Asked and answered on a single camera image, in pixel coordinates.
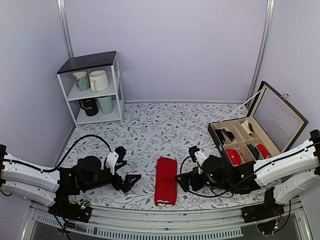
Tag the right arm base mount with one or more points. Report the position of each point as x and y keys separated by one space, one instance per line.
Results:
x=268 y=209

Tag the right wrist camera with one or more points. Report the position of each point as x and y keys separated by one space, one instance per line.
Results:
x=200 y=157

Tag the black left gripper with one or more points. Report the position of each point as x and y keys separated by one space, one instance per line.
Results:
x=126 y=186

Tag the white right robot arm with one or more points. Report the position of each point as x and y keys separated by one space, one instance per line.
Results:
x=301 y=164

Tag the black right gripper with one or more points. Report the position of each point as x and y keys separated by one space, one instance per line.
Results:
x=193 y=175

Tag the white shelf black top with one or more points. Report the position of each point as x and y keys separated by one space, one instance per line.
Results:
x=108 y=61

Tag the right metal pole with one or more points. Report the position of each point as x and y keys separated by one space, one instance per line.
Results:
x=263 y=46

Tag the red rolled sock right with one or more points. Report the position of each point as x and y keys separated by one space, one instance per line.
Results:
x=264 y=152

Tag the teal patterned mug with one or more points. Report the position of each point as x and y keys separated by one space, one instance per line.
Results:
x=81 y=79

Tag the green rolled sock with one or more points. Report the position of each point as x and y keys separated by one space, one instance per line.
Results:
x=254 y=151

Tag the black compartment storage box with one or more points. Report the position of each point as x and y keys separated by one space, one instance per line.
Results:
x=277 y=124

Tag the metal pole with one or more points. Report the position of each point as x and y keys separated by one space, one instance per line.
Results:
x=263 y=46
x=62 y=14

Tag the metal front rail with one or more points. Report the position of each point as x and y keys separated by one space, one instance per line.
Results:
x=136 y=217

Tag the cream white mug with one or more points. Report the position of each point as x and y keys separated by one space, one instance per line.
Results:
x=98 y=80

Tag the white sock in box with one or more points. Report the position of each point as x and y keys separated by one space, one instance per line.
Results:
x=247 y=126

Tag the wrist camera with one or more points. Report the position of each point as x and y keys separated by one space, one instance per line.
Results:
x=200 y=157
x=111 y=162

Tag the black socks in box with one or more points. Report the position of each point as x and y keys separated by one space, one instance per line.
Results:
x=224 y=135

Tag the mint green tumbler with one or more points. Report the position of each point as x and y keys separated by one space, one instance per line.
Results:
x=105 y=104

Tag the red sock pair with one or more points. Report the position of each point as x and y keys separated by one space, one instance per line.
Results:
x=165 y=182

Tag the black mug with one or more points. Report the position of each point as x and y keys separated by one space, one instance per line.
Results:
x=89 y=106

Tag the left metal pole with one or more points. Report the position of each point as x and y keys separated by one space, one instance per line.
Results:
x=62 y=14

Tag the red rolled sock with white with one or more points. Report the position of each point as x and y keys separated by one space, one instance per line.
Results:
x=234 y=156

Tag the floral table mat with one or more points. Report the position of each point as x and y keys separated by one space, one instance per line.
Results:
x=148 y=132

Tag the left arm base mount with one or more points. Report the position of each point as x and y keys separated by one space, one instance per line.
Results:
x=78 y=211

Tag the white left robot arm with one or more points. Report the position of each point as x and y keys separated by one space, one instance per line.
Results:
x=54 y=186

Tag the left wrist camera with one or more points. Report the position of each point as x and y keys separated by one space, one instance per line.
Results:
x=111 y=162

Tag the tan rolled sock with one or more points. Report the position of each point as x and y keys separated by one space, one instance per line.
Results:
x=246 y=155

